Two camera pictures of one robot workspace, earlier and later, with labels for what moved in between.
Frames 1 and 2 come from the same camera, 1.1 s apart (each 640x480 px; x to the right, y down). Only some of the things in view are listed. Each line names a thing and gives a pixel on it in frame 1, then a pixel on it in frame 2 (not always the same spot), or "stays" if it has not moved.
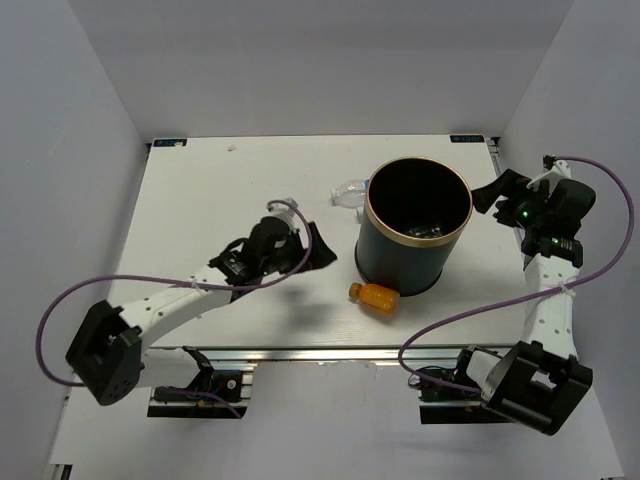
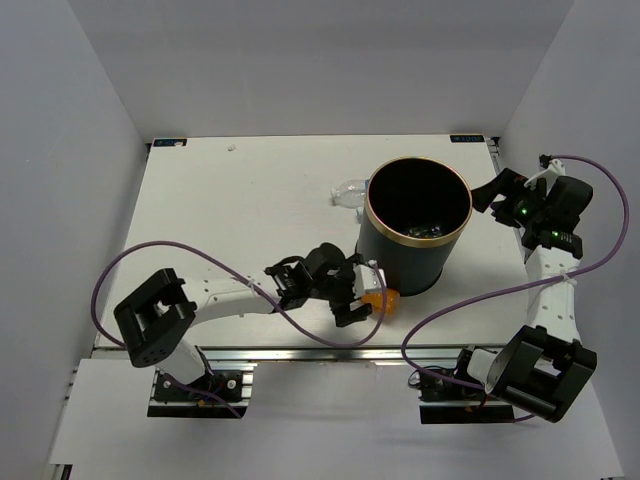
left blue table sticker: (173, 142) stays
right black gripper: (511, 185) stays
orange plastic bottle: (380, 298) stays
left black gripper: (321, 255) → (346, 271)
